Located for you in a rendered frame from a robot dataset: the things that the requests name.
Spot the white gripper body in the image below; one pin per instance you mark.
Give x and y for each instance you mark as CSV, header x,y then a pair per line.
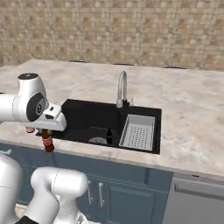
x,y
55,122

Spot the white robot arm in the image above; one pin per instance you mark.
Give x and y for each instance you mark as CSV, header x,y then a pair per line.
x,y
29,99

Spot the large brown bottle red label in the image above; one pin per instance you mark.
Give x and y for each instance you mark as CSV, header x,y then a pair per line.
x,y
48,143

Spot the black kitchen sink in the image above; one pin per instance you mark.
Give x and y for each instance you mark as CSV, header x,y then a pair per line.
x,y
84,116

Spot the small black bottle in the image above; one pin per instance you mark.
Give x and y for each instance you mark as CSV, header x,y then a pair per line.
x,y
109,137

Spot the blue panel under sink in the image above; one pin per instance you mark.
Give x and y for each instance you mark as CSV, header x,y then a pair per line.
x,y
116,169

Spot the pink round object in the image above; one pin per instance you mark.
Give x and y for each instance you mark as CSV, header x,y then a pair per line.
x,y
29,130

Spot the silver curved tap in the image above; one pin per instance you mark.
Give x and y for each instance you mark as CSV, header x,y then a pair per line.
x,y
122,84

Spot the small silver tap lever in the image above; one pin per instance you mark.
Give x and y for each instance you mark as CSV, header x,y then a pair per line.
x,y
131,101

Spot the grey perforated drain tray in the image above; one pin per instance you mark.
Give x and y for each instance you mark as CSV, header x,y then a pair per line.
x,y
137,132

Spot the blue cupboard door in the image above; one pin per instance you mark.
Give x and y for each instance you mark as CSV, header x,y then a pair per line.
x,y
134,201
92,210

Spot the grey dishwasher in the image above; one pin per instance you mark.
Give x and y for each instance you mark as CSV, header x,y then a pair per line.
x,y
198,204

